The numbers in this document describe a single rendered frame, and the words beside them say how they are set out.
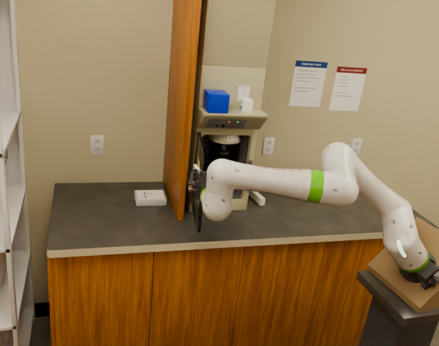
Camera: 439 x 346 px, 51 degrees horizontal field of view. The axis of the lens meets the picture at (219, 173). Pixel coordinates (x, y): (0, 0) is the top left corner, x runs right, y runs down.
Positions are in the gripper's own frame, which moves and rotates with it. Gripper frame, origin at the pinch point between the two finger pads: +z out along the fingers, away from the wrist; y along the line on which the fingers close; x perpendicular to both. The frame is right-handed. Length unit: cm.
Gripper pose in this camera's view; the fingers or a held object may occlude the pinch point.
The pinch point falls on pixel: (196, 169)
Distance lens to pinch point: 198.4
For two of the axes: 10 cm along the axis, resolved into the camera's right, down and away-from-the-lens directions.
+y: -9.6, 0.1, -2.8
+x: -1.0, 9.2, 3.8
